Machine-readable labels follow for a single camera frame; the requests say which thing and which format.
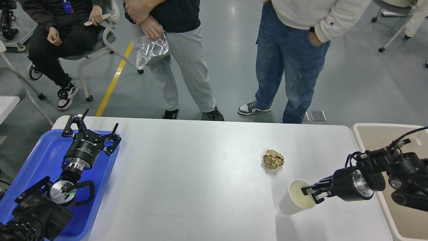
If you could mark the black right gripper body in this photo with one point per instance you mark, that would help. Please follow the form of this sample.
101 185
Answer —
347 184

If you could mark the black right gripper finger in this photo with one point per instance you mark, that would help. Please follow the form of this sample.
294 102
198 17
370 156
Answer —
319 197
322 188

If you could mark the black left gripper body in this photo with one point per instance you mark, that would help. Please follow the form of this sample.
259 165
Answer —
83 151

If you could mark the white paper cup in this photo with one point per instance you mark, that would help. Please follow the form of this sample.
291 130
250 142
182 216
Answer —
294 200

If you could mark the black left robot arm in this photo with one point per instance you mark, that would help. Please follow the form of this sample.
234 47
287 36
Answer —
57 192

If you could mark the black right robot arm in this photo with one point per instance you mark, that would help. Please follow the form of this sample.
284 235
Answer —
407 173

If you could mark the crumpled brown paper ball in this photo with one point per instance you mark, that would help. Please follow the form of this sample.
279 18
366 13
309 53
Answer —
272 159

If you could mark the white side table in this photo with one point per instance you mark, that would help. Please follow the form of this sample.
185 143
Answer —
7 104

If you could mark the metal floor plate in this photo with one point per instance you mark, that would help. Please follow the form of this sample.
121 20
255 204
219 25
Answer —
316 116

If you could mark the beige plastic bin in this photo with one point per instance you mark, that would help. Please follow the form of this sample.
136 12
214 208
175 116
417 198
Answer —
405 224

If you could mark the grey chair at left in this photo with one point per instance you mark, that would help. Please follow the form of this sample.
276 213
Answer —
13 83

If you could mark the silver foil tray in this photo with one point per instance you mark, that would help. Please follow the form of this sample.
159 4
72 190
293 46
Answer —
148 52

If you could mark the grey office chair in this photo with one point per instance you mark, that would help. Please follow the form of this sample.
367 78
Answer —
103 46

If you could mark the person in black clothes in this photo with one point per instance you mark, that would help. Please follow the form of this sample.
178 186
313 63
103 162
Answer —
64 28

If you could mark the black equipment on cart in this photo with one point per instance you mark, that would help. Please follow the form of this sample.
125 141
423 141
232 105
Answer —
16 26

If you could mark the person in grey sweatpants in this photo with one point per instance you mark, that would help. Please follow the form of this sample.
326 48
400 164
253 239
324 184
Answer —
178 20

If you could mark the person in blue jeans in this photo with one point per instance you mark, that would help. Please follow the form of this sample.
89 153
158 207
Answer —
293 39

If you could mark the grey chair top right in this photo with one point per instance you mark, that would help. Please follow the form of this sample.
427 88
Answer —
397 8

